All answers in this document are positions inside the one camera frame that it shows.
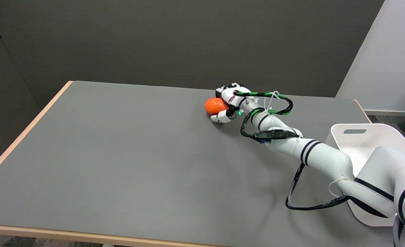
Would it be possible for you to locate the orange mango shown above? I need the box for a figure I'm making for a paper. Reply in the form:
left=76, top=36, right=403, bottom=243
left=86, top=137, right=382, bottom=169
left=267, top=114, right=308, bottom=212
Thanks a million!
left=204, top=97, right=230, bottom=115

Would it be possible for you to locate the black green braided cable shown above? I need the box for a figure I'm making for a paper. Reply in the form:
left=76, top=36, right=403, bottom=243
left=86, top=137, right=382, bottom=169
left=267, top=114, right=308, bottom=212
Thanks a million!
left=234, top=91, right=357, bottom=211

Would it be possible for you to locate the white plastic bin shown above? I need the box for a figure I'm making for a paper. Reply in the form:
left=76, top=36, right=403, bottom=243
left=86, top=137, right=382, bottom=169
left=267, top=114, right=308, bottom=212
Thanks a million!
left=330, top=123, right=405, bottom=227

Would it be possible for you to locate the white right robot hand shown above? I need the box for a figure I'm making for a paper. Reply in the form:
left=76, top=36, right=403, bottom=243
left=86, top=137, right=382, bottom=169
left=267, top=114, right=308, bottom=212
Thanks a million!
left=210, top=83, right=252, bottom=125

